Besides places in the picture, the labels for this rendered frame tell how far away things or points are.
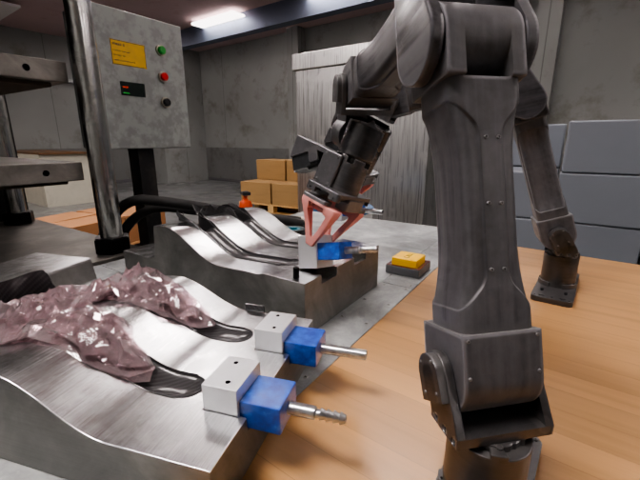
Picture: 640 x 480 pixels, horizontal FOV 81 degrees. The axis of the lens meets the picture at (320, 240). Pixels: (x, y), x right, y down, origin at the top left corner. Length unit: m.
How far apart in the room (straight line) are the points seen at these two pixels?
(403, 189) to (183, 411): 3.26
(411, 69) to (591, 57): 6.49
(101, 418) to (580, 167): 2.28
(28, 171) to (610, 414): 1.22
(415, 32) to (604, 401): 0.47
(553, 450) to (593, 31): 6.57
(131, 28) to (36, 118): 9.32
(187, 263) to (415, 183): 2.91
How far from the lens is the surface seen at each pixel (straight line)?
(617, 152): 2.38
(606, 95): 6.74
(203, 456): 0.35
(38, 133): 10.68
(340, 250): 0.58
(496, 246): 0.31
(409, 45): 0.35
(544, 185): 0.85
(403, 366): 0.55
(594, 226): 2.42
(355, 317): 0.66
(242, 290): 0.66
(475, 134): 0.32
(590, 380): 0.62
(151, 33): 1.46
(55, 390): 0.43
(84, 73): 1.19
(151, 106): 1.41
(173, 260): 0.79
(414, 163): 3.48
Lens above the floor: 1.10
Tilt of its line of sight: 15 degrees down
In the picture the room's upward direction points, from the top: straight up
